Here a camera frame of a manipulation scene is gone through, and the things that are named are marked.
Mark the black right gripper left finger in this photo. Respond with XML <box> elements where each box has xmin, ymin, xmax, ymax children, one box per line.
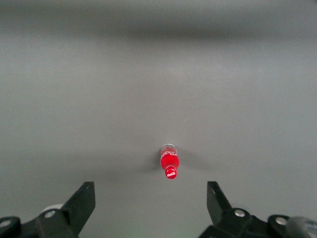
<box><xmin>0</xmin><ymin>181</ymin><xmax>96</xmax><ymax>238</ymax></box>

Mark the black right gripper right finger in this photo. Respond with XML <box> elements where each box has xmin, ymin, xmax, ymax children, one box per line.
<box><xmin>198</xmin><ymin>181</ymin><xmax>295</xmax><ymax>238</ymax></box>

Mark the red cola bottle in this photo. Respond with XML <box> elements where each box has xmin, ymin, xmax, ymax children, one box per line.
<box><xmin>160</xmin><ymin>143</ymin><xmax>180</xmax><ymax>180</ymax></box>

